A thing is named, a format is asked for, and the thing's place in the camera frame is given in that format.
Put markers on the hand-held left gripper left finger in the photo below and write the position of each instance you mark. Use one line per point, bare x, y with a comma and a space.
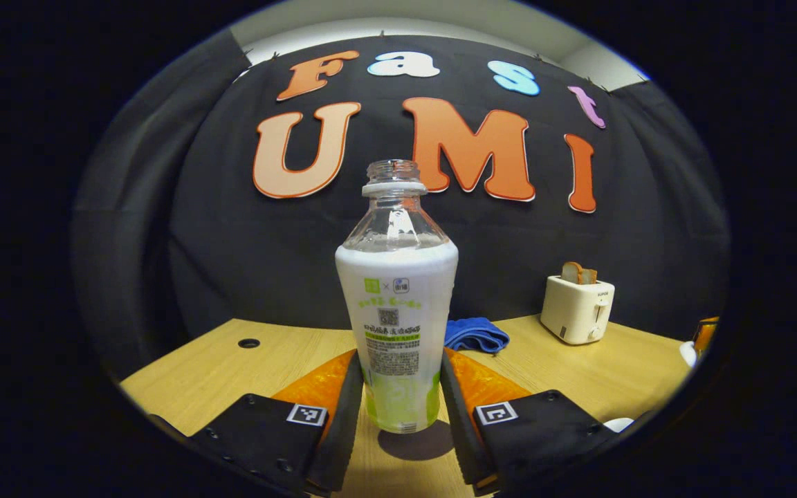
346, 422

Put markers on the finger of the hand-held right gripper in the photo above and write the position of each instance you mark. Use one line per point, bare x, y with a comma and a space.
706, 335

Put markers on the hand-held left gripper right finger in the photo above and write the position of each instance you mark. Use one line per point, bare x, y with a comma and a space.
455, 422

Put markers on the dark brown round coaster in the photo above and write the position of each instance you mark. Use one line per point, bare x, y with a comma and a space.
418, 446

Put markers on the clear plastic water bottle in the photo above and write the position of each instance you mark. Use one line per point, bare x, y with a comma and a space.
397, 311

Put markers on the white teacup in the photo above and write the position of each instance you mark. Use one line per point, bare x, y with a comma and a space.
618, 425

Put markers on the blue towel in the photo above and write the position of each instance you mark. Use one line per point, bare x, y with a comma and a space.
476, 333

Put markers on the toast slice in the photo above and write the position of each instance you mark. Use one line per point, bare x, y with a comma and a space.
571, 272
590, 277

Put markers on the white toaster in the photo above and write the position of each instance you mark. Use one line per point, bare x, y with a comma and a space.
575, 311

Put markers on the black backdrop cloth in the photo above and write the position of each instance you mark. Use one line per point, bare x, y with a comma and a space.
232, 263

